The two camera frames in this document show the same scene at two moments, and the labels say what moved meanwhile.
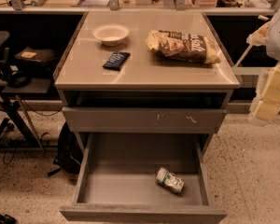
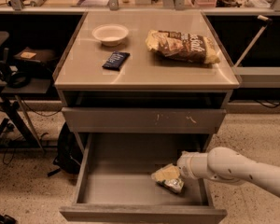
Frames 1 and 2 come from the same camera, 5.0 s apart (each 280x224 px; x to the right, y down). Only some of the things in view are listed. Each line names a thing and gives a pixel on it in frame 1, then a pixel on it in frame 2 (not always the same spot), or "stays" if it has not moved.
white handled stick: [262, 18] stays
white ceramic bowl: [111, 35] stays
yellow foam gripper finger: [273, 91] → [195, 165]
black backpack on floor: [69, 155] stays
